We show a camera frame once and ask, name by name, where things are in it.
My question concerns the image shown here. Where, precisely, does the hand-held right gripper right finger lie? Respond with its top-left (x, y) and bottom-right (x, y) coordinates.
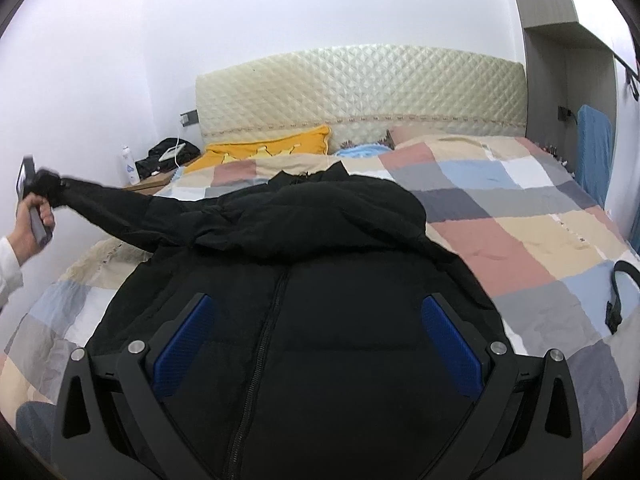
top-left (421, 294), bottom-right (585, 480)

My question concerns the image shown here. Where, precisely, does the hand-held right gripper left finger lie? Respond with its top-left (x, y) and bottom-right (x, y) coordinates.
top-left (52, 293), bottom-right (219, 480)

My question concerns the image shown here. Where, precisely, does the black puffer jacket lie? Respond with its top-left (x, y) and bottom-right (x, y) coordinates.
top-left (31, 165), bottom-right (516, 480)

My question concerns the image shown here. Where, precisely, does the person's left forearm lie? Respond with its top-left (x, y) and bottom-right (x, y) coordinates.
top-left (0, 236), bottom-right (25, 311)

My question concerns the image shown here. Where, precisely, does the person's left hand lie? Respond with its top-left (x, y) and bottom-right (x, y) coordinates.
top-left (13, 195), bottom-right (56, 266)

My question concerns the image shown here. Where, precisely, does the white bottle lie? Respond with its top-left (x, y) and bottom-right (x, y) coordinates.
top-left (122, 146), bottom-right (141, 187)

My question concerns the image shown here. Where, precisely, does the checkered bed blanket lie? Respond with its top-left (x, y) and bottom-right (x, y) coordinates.
top-left (0, 132), bottom-right (640, 476)

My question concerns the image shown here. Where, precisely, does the wooden nightstand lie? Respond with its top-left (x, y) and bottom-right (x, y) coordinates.
top-left (122, 167), bottom-right (183, 196)

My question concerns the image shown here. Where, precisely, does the black bag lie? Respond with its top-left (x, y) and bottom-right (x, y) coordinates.
top-left (135, 138), bottom-right (202, 180)

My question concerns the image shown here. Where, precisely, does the yellow pillow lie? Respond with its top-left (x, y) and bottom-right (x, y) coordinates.
top-left (184, 125), bottom-right (332, 173)

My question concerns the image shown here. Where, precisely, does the blue cloth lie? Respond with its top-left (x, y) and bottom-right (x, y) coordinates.
top-left (334, 144), bottom-right (396, 158)

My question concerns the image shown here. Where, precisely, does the floral pillow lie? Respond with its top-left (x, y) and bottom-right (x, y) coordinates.
top-left (327, 125), bottom-right (396, 156)

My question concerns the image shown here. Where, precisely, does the blue hanging towel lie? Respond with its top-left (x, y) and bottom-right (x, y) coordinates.
top-left (575, 105), bottom-right (615, 211)

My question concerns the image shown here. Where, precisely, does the cream quilted headboard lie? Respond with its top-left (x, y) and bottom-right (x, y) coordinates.
top-left (195, 45), bottom-right (530, 153)

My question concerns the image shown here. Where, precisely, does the grey wardrobe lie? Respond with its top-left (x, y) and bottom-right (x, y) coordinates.
top-left (502, 0), bottom-right (640, 211)

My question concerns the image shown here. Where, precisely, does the white charger cable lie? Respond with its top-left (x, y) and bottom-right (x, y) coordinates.
top-left (152, 135), bottom-right (188, 177)

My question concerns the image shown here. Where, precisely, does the black strap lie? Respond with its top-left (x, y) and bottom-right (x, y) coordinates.
top-left (604, 260), bottom-right (640, 333)

